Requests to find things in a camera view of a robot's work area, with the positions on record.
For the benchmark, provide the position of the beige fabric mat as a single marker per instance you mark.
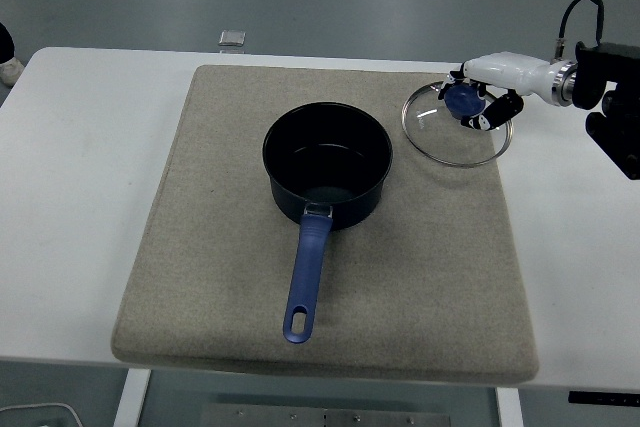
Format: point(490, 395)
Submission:
point(200, 247)

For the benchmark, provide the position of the glass pot lid blue knob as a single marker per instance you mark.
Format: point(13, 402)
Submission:
point(450, 142)

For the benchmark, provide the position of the person's leg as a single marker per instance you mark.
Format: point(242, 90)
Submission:
point(5, 42)

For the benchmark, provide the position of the person's white shoe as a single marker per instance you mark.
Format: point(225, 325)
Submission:
point(10, 71)

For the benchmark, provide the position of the white table leg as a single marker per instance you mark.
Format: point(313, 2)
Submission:
point(510, 409)
point(132, 397)

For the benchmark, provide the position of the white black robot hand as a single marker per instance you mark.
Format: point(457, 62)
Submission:
point(510, 72)

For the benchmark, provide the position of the small silver floor plate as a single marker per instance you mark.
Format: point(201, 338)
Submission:
point(232, 38)

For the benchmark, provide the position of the black table control panel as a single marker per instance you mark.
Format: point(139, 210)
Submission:
point(600, 397)

